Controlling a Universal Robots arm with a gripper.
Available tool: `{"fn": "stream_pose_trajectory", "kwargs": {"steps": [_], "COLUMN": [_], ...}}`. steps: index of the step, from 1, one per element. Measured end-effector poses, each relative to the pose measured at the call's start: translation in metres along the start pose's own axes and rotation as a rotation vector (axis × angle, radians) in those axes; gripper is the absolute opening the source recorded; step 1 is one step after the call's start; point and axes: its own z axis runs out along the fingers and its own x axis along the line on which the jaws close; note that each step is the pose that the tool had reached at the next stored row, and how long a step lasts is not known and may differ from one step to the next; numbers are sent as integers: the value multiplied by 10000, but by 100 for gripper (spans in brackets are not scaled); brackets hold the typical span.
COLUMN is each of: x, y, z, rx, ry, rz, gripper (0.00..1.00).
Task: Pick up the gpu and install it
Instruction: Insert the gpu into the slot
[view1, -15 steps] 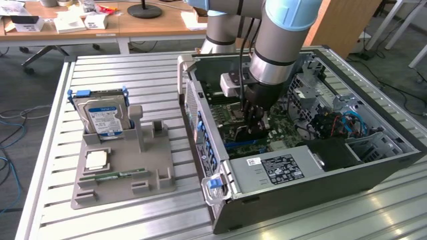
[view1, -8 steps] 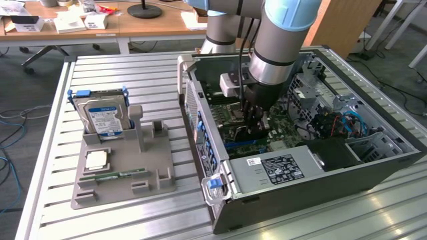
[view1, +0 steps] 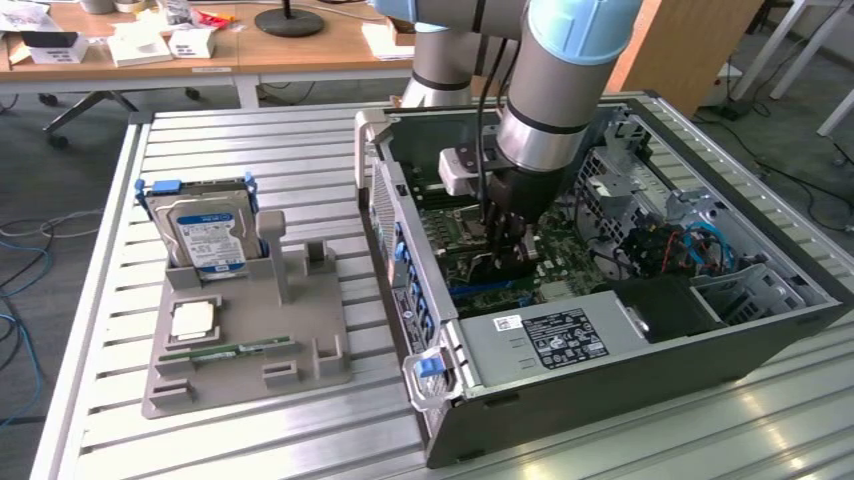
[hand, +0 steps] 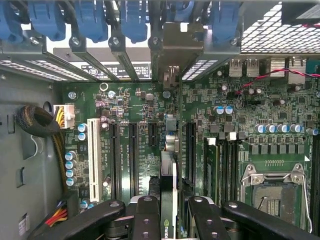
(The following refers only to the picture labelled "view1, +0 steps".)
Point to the black chair base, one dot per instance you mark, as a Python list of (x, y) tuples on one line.
[(80, 107)]

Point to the red packet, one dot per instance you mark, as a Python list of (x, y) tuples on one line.
[(216, 19)]

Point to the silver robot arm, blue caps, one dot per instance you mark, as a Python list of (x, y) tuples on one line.
[(554, 75)]

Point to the black power brick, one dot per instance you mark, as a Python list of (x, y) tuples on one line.
[(723, 112)]

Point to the CPU socket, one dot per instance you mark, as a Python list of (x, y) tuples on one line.
[(467, 225)]

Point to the white open box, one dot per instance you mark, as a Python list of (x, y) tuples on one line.
[(140, 47)]

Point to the white table frame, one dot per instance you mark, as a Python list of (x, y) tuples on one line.
[(767, 50)]

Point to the grey plastic parts rack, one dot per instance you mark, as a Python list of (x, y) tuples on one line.
[(267, 320)]

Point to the blue case latch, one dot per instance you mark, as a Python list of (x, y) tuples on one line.
[(427, 368)]

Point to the wooden desk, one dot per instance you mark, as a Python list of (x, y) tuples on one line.
[(300, 55)]

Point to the blue expansion slot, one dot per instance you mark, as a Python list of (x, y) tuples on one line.
[(467, 291)]

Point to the grey power supply unit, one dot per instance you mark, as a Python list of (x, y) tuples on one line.
[(500, 360)]

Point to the hard disk in blue caddy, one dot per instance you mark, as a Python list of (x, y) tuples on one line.
[(200, 235)]

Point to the small metal disk bay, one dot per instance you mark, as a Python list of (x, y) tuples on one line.
[(754, 295)]

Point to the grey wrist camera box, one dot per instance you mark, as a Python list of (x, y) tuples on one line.
[(456, 175)]

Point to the white box with label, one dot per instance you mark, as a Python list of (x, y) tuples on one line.
[(192, 44)]

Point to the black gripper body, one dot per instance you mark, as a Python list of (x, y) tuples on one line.
[(527, 192)]

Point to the perforated metal disk bay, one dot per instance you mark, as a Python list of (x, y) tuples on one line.
[(614, 200)]

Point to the white box with black lid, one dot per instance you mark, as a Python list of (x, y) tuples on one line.
[(53, 47)]

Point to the silver CPU chip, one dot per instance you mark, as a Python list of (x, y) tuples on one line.
[(193, 321)]

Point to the black plastic shroud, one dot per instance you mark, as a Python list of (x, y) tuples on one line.
[(667, 310)]

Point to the black graphics card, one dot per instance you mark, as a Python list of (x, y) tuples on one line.
[(500, 279)]

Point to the green RAM stick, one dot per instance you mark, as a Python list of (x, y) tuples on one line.
[(216, 351)]

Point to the tape roll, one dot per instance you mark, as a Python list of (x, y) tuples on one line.
[(128, 6)]

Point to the grey metal cup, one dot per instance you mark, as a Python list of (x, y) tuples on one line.
[(97, 6)]

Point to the white paper stack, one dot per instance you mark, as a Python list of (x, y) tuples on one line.
[(387, 45)]

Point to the wooden cabinet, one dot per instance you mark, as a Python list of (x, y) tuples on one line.
[(694, 50)]

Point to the green motherboard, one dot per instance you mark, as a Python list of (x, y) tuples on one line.
[(567, 250)]

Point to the black open PC case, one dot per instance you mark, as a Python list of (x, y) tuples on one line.
[(600, 400)]

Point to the black round lamp base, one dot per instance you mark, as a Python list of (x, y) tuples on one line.
[(290, 22)]

